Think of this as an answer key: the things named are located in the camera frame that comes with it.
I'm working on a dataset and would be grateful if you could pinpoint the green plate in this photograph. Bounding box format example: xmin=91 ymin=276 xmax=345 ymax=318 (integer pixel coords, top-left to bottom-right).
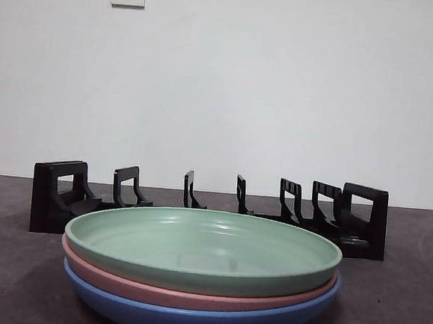
xmin=60 ymin=197 xmax=347 ymax=306

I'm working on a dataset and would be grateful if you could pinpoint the pink plate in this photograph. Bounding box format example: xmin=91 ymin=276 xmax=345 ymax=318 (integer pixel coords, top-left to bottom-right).
xmin=56 ymin=232 xmax=342 ymax=323

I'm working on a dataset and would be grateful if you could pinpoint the black plastic dish rack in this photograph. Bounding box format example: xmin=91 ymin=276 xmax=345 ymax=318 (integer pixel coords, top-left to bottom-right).
xmin=28 ymin=157 xmax=391 ymax=262

